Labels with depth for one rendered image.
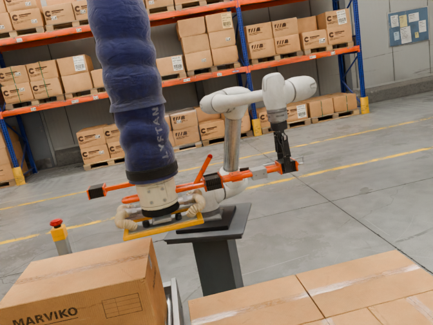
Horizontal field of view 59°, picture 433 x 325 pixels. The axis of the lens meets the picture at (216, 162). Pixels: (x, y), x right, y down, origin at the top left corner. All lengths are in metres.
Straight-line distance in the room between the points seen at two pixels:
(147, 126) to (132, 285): 0.64
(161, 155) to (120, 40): 0.47
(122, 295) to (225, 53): 7.66
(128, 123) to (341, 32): 8.53
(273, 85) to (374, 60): 10.06
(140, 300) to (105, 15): 1.11
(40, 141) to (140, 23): 9.07
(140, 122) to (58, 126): 8.90
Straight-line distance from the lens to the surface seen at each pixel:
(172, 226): 1.64
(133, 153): 1.60
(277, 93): 1.70
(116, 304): 1.71
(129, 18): 1.57
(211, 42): 8.90
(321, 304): 2.00
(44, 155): 10.58
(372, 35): 11.67
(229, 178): 1.72
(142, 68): 1.56
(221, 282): 2.63
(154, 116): 1.58
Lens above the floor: 1.70
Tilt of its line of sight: 14 degrees down
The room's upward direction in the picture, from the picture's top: 10 degrees counter-clockwise
